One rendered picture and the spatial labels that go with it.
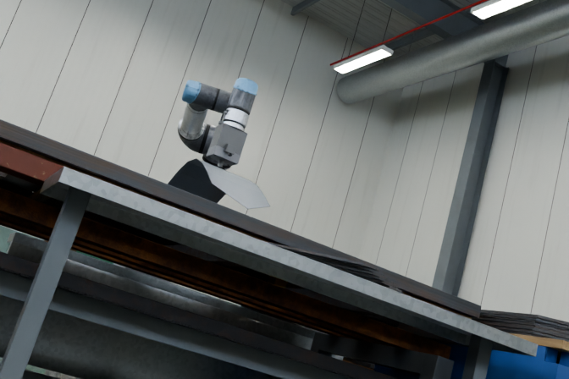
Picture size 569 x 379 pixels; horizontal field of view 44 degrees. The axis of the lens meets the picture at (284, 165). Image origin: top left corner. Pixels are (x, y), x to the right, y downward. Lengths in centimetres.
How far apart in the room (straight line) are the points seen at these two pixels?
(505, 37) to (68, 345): 926
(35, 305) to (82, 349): 105
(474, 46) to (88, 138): 647
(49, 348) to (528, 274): 923
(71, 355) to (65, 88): 1019
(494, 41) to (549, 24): 101
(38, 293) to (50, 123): 1091
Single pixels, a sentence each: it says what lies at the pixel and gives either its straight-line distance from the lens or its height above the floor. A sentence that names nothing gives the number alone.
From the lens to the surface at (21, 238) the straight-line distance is 244.
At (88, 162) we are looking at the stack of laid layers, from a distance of 169.
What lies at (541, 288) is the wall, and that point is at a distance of 1085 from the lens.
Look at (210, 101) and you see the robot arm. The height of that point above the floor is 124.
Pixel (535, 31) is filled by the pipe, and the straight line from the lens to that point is 1064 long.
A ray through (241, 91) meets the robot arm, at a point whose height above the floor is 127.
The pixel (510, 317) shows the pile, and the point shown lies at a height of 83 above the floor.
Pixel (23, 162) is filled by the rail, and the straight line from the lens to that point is 167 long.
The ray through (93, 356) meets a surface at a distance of 250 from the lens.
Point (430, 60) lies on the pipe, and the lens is 1212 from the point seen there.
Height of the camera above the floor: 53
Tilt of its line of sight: 15 degrees up
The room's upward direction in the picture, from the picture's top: 17 degrees clockwise
